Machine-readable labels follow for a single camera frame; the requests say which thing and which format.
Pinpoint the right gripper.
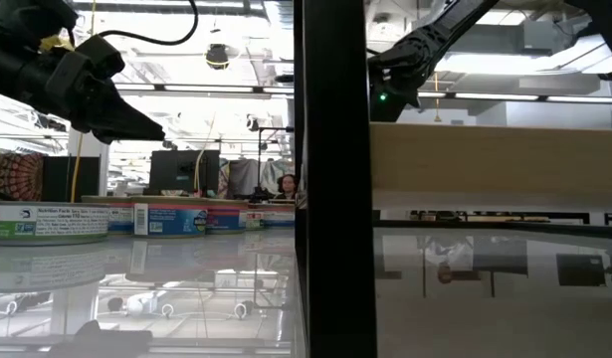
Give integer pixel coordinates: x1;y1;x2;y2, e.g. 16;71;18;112
368;54;421;123

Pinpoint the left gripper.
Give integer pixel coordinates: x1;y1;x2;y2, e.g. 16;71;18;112
0;49;166;145

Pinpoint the wooden shelf board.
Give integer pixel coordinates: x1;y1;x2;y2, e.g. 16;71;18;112
369;122;612;213

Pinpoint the black shelf side panel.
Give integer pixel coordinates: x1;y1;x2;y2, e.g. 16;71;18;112
293;0;379;358

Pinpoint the white pillar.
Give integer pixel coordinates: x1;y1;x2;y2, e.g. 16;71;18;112
66;127;111;198

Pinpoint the black computer monitor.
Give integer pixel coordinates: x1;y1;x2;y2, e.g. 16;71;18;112
143;148;221;196

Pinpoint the black standing board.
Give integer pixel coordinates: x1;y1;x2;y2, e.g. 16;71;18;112
40;155;102;203

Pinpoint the long ceiling light bar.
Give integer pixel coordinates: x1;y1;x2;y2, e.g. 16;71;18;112
113;82;612;104

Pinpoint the yellow tape piece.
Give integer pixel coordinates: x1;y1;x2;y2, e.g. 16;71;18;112
39;35;77;54

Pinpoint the patterned red tapestry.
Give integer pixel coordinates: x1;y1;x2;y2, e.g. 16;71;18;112
0;151;46;203

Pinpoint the grey hanging cloth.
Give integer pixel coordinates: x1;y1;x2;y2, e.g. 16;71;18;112
225;158;261;198

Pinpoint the person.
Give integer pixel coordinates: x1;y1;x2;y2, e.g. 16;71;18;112
274;173;298;202

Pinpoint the light blue hanging cloth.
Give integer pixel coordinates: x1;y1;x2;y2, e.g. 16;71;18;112
259;158;296;195

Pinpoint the yellow cable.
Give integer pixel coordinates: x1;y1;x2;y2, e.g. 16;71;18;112
69;0;98;203

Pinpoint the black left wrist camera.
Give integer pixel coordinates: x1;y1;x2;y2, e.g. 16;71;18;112
45;34;126;100

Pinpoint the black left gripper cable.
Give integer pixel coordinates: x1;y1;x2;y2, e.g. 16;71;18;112
97;0;200;47

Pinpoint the black dome ceiling camera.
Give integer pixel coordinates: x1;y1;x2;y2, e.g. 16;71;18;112
204;43;231;71

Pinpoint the black metal table frame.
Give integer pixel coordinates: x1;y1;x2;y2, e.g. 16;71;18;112
374;220;612;242

